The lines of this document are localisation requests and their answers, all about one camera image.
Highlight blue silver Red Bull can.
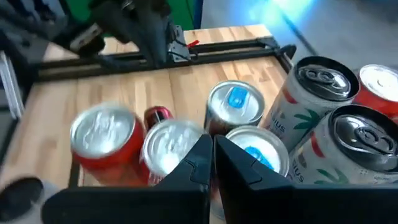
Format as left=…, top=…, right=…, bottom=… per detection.
left=203, top=80, right=266, bottom=136
left=225, top=124, right=290, bottom=178

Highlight red Coca-Cola Star Wars can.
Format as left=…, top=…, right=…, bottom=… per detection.
left=144, top=105, right=174, bottom=131
left=139, top=119, right=206, bottom=186

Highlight red Coke Zero can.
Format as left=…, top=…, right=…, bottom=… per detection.
left=70, top=102, right=147, bottom=187

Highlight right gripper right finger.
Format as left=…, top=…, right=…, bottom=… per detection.
left=214, top=134, right=398, bottom=224

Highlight silver metal bracket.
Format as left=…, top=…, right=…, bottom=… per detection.
left=167, top=24, right=192, bottom=63

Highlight green floor mat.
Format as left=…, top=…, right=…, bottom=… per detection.
left=65, top=0, right=195, bottom=30

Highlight white Celsius Peach Vibe can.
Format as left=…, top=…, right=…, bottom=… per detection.
left=0, top=176, right=60, bottom=224
left=287, top=104, right=398, bottom=186
left=259, top=55, right=361, bottom=153

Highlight red Fanta strawberry can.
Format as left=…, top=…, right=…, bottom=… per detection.
left=353, top=63, right=398, bottom=125

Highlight black clamp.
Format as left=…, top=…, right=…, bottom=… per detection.
left=278, top=43, right=298, bottom=62

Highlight white ribbed bar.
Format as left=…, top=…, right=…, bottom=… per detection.
left=0, top=51, right=25, bottom=119

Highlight wooden shelf with black frame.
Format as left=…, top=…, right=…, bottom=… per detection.
left=68, top=124, right=398, bottom=224

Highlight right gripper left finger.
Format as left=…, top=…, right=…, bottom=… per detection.
left=42, top=133, right=215, bottom=224

